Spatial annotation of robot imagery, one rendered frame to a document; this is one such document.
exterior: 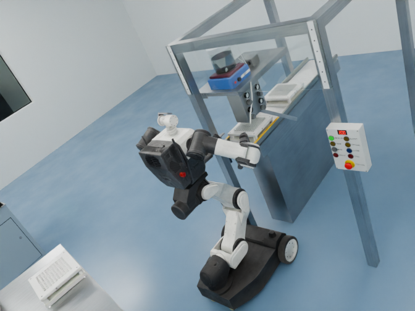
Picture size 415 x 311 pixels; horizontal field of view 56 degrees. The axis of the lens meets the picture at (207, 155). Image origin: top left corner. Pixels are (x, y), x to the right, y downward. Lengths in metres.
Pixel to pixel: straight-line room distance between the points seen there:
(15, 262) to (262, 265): 2.50
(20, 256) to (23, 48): 3.84
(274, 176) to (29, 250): 2.56
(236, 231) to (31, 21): 5.47
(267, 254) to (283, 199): 0.48
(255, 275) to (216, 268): 0.27
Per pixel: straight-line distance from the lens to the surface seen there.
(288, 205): 3.12
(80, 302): 2.18
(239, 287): 2.71
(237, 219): 2.71
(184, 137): 2.16
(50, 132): 7.21
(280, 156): 2.94
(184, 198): 2.32
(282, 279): 2.87
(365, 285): 2.73
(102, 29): 7.85
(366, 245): 2.67
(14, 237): 4.23
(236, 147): 2.05
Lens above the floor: 2.15
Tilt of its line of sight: 28 degrees down
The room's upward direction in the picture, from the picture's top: 25 degrees counter-clockwise
